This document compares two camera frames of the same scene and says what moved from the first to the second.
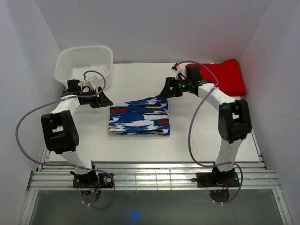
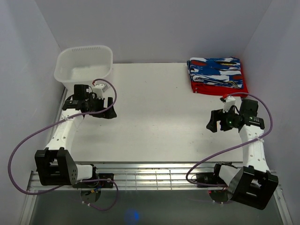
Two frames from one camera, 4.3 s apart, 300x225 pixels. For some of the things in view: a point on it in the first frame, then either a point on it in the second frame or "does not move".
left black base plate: [93, 180] does not move
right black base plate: [220, 179] does not move
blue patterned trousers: [148, 116] → [225, 71]
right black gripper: [170, 82] → [217, 115]
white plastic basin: [81, 63] does not move
